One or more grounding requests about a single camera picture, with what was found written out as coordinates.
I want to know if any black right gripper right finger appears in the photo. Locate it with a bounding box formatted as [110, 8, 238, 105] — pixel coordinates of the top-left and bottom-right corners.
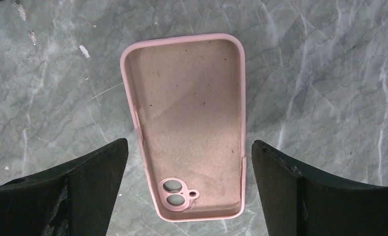
[251, 140, 388, 236]

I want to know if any pink phone case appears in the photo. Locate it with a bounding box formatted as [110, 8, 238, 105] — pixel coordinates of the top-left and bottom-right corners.
[120, 33, 247, 222]

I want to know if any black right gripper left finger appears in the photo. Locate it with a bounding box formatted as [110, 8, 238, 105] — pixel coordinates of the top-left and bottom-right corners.
[0, 138, 129, 236]

